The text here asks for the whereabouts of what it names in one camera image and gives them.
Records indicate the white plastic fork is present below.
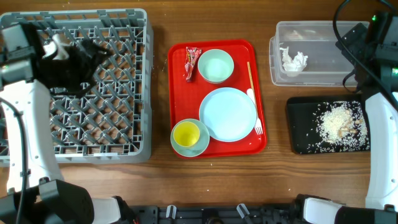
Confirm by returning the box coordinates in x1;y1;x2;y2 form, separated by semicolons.
246;88;264;135

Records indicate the large pale blue plate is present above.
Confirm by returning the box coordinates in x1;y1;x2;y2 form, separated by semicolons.
199;87;257;142

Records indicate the red snack wrapper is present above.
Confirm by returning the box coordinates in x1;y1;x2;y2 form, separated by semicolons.
184;47;202;82

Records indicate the black plastic tray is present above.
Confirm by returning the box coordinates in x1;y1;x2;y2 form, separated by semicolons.
286;95;368;154

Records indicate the grey plastic dishwasher rack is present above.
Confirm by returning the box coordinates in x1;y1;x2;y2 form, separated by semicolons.
1;8;154;164

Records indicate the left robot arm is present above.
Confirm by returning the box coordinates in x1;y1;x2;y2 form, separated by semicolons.
1;23;139;223

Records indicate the pale green saucer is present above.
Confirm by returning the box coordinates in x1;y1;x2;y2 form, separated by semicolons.
170;119;210;158

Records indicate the yellow plastic cup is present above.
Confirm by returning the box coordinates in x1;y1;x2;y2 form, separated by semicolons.
173;121;200;148

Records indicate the pale green bowl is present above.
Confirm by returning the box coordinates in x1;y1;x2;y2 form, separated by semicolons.
198;49;234;84

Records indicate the clear plastic bin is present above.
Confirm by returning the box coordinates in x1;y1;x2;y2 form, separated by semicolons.
269;21;354;86

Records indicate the red plastic serving tray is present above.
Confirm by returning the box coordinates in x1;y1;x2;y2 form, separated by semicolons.
167;39;267;158

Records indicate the white paper napkin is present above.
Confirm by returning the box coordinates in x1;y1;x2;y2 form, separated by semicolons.
280;47;308;77

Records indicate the spilled rice food waste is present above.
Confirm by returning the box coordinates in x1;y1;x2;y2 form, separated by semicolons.
306;101;370;154

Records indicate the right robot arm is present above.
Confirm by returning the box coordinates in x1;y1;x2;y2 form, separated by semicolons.
289;11;397;223

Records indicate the wooden chopstick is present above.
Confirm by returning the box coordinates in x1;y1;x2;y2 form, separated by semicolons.
247;61;256;105

